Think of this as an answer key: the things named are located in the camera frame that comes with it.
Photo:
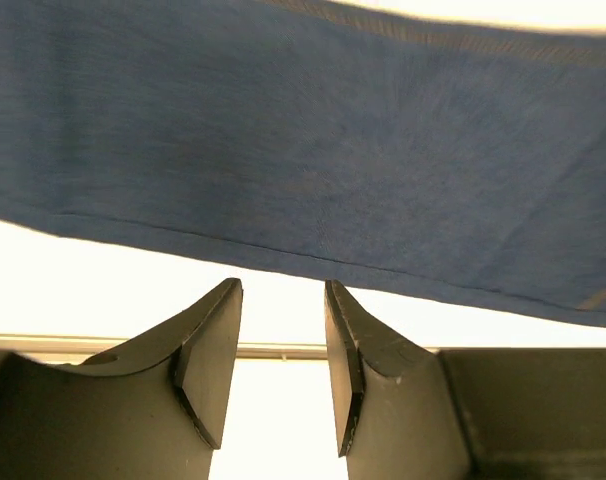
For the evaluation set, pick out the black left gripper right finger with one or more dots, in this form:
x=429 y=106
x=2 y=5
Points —
x=404 y=412

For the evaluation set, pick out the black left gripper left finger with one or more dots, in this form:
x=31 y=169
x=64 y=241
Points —
x=153 y=407

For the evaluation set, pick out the dark blue denim trousers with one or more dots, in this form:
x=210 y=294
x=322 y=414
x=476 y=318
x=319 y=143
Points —
x=454 y=162

